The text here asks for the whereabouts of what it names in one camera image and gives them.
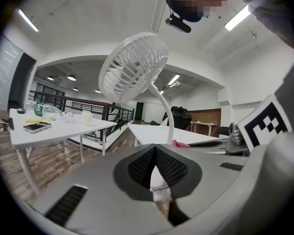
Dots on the pink cloth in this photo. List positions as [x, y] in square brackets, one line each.
[180, 144]

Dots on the white table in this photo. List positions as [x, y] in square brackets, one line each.
[156, 133]
[61, 130]

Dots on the long ceiling light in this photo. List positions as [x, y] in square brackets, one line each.
[28, 20]
[237, 18]

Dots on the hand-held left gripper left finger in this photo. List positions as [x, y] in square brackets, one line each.
[100, 197]

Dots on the grey computer mouse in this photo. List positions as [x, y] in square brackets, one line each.
[21, 110]

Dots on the person's olive shirt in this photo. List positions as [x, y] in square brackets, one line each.
[272, 13]

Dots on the clear plastic cup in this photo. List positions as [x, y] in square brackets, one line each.
[68, 117]

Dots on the white standing desk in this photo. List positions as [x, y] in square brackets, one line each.
[203, 124]

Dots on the black folding chair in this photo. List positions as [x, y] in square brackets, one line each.
[223, 131]

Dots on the black office chair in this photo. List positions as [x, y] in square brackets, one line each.
[180, 117]

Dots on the small white box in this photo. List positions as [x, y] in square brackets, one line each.
[87, 118]

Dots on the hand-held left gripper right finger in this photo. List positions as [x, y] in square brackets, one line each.
[210, 180]

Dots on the frosted glass partition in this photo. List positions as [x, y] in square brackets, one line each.
[3, 77]

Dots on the black metal railing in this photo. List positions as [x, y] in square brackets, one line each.
[103, 111]

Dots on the yellow pencil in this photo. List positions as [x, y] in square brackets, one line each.
[38, 120]

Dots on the small white desk fan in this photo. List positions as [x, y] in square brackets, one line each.
[134, 67]

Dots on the grey table clamp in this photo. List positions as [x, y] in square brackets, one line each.
[7, 124]

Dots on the black head-worn camera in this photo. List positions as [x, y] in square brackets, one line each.
[178, 24]

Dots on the black smartphone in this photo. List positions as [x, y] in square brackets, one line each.
[37, 126]

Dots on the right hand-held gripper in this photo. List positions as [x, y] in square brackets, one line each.
[264, 124]

